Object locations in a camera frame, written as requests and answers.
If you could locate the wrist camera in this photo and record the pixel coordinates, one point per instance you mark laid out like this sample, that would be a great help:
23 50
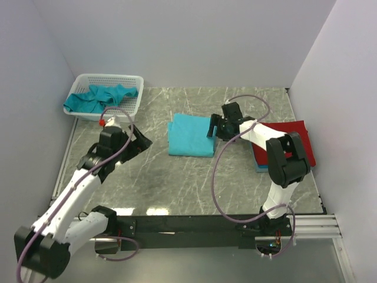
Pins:
231 111
111 135

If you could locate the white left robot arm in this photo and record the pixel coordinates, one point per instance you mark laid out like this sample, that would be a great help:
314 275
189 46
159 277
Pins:
47 246

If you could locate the white plastic basket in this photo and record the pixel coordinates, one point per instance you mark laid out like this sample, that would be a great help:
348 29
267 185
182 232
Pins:
127 109

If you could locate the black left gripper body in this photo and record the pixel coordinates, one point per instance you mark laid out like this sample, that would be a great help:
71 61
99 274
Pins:
128 153

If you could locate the aluminium rail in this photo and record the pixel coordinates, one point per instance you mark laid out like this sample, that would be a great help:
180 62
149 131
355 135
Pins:
307 226

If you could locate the teal crumpled t-shirt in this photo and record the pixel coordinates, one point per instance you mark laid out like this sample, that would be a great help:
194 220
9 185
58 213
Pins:
98 97

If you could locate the folded blue t-shirt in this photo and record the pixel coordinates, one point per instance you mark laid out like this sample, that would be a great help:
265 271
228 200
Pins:
260 168

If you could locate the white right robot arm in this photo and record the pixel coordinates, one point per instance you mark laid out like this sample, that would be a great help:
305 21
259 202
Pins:
287 164

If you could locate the folded red t-shirt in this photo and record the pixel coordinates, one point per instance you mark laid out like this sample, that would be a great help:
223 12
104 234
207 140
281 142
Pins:
298 126

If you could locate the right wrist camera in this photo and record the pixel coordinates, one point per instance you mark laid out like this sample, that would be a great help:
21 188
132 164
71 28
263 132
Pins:
231 111

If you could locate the black mounting base bar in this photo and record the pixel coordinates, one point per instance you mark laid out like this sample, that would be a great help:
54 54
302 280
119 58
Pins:
198 231

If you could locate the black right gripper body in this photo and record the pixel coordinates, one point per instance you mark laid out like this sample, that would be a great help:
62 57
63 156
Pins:
222 131

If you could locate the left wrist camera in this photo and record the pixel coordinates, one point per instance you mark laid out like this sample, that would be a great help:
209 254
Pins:
111 135

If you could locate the light blue t-shirt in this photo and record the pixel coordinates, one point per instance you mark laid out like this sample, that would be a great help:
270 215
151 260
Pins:
187 136

